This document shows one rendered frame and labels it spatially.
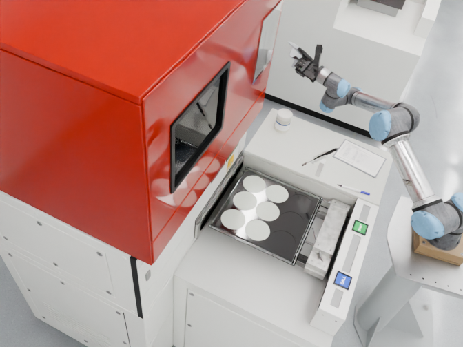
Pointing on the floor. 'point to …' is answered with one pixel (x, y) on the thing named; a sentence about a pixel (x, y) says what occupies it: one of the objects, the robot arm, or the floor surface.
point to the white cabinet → (222, 323)
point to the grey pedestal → (393, 315)
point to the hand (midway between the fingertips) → (290, 47)
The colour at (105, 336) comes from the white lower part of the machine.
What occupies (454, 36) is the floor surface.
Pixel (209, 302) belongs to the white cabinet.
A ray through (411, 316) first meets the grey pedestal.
